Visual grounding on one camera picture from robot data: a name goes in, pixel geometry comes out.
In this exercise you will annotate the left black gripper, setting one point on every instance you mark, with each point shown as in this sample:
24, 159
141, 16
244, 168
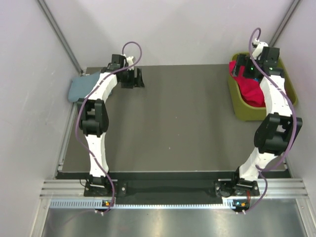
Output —
130, 85

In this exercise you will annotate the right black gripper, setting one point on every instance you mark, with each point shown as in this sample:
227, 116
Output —
243, 60

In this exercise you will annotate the light blue t shirt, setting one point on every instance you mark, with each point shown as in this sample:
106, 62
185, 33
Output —
93, 86

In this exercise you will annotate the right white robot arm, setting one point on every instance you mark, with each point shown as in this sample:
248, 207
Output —
279, 129

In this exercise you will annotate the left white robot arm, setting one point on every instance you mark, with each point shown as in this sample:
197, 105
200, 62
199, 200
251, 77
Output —
93, 120

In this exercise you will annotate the pink t shirt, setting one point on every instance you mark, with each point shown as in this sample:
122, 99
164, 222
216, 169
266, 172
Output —
249, 89

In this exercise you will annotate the olive green plastic bin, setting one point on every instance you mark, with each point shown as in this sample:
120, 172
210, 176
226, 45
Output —
246, 112

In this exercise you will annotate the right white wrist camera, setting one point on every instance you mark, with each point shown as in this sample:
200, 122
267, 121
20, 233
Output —
258, 48

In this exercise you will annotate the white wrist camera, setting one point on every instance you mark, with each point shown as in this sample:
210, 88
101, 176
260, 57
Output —
129, 62
258, 48

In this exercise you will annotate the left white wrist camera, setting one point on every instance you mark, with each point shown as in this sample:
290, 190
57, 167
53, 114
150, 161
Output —
129, 62

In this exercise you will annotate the right aluminium corner post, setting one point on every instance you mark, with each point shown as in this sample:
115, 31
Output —
285, 20

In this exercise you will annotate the aluminium corner post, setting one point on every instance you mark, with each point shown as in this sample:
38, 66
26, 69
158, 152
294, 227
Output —
59, 34
285, 20

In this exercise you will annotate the left aluminium corner post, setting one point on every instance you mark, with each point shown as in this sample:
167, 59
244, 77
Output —
59, 34

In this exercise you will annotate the aluminium front rail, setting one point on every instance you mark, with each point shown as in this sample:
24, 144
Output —
277, 189

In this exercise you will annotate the white slotted cable duct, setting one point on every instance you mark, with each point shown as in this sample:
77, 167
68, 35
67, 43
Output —
103, 204

